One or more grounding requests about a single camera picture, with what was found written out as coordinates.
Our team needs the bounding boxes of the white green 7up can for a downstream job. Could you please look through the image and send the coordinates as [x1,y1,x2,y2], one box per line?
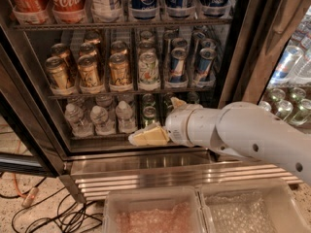
[138,52,160,90]

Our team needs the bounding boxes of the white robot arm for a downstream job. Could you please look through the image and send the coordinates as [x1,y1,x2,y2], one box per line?
[128,102,311,184]

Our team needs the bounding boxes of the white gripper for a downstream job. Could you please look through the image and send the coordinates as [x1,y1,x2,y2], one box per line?
[128,97,202,147]

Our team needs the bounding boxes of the top wire shelf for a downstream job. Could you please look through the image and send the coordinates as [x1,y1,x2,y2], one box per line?
[11,18,232,31]

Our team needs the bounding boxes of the wire shelf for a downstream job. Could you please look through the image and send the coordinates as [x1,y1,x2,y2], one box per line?
[48,86,214,100]
[11,18,232,31]

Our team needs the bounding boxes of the red coca-cola can right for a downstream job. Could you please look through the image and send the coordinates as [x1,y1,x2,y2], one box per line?
[52,0,87,24]

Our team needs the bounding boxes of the stainless steel fridge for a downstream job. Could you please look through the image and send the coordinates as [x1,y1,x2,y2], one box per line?
[0,0,311,204]

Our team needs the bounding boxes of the water bottle right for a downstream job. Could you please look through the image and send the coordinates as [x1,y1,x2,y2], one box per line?
[116,101,137,133]

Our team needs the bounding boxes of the open fridge door left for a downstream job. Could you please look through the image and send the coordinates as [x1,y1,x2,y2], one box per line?
[0,46,62,177]

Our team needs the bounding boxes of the gold can second row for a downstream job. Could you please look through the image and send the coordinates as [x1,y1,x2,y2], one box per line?
[79,43,97,57]
[51,43,75,69]
[111,41,128,55]

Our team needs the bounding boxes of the white diet soda can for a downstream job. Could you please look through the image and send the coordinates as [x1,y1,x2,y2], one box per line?
[91,0,122,23]

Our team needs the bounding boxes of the red bull can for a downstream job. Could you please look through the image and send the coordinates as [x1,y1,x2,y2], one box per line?
[165,48,188,88]
[192,48,217,86]

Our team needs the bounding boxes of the blue pepsi can middle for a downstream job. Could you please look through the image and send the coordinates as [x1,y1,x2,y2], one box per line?
[163,0,196,19]

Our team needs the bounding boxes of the water bottle middle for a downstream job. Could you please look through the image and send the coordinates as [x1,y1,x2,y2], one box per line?
[90,106,116,136]

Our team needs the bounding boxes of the gold can second row middle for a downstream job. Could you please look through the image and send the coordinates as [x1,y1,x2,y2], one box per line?
[79,43,97,57]

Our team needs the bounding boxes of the middle wire shelf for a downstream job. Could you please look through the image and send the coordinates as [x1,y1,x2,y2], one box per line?
[48,86,214,100]

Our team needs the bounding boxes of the gold can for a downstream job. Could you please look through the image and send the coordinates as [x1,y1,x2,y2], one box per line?
[78,54,104,94]
[45,56,77,96]
[109,53,133,92]

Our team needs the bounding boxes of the gold can front middle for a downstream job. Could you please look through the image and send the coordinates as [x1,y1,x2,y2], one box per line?
[78,54,104,94]

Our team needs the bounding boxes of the clear plastic bin right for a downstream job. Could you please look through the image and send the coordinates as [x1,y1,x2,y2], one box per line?
[198,179,311,233]

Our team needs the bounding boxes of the red coca-cola can left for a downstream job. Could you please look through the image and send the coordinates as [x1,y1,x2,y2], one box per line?
[13,0,51,25]

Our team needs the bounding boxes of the gold can second row left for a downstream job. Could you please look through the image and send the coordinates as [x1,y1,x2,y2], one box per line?
[51,43,75,69]

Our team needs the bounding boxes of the gold can front right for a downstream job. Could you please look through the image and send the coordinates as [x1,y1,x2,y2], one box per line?
[109,53,133,92]

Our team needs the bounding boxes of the gold can front left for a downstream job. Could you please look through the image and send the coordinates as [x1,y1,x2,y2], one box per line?
[45,56,77,96]

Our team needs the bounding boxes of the water bottle left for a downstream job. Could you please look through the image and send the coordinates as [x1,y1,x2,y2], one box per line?
[65,103,93,138]

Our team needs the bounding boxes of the orange extension cable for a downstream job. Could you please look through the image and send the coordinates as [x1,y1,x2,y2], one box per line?
[11,139,41,209]

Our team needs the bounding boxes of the green can front left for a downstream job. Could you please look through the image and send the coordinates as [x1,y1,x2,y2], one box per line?
[142,106,158,127]

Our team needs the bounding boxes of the black cables on floor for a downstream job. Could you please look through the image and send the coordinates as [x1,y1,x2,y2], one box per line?
[0,171,104,233]

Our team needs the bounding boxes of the red bull can front left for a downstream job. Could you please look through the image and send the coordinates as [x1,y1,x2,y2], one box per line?
[165,48,188,88]

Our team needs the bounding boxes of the blue pepsi can left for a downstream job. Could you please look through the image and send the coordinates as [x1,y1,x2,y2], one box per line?
[131,0,157,20]

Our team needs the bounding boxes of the water bottle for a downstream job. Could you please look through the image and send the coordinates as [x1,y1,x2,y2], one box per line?
[65,103,93,138]
[116,101,137,133]
[90,106,116,136]

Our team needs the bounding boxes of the red coca-cola can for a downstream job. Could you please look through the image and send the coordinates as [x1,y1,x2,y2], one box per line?
[52,0,87,24]
[13,0,51,25]

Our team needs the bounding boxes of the gold can second row right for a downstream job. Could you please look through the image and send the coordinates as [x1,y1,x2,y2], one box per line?
[111,41,128,55]

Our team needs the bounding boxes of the clear plastic bin left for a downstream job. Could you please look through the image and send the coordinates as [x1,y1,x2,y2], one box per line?
[102,186,207,233]

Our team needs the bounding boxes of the red bull can front right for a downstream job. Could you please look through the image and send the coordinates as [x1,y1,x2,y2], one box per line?
[192,48,217,86]

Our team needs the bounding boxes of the clear plastic bin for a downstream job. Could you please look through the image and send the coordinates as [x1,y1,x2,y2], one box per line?
[102,186,207,233]
[198,179,311,233]

